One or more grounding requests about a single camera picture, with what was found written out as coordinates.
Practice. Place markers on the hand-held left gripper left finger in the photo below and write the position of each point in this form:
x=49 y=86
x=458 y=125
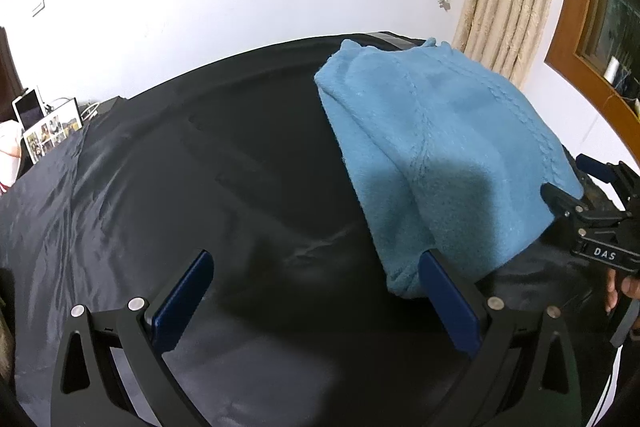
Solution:
x=182 y=297

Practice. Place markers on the person's right hand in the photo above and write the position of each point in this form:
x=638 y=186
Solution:
x=612 y=292

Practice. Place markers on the dark wooden headboard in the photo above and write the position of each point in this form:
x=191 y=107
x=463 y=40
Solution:
x=7 y=77

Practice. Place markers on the wooden window frame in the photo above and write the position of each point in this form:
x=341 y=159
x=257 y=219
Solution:
x=575 y=47

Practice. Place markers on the photo collage frame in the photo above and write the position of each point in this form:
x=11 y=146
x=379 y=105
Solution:
x=52 y=137

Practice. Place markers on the pink striped pillow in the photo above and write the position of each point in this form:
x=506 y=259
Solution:
x=10 y=157

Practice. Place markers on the black satin sheet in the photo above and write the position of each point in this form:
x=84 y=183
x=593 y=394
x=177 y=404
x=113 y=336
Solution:
x=200 y=182

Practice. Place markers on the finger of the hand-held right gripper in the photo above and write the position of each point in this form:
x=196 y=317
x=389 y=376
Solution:
x=595 y=167
x=562 y=199

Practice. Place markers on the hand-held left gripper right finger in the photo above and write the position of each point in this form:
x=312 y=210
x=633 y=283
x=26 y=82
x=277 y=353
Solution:
x=447 y=302

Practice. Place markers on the white tablet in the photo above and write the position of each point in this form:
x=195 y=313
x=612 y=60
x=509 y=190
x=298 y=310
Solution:
x=29 y=109

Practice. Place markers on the white wall switch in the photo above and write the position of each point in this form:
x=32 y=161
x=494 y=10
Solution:
x=38 y=3

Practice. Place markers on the teal knit sweater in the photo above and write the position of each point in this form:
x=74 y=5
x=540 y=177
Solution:
x=425 y=132

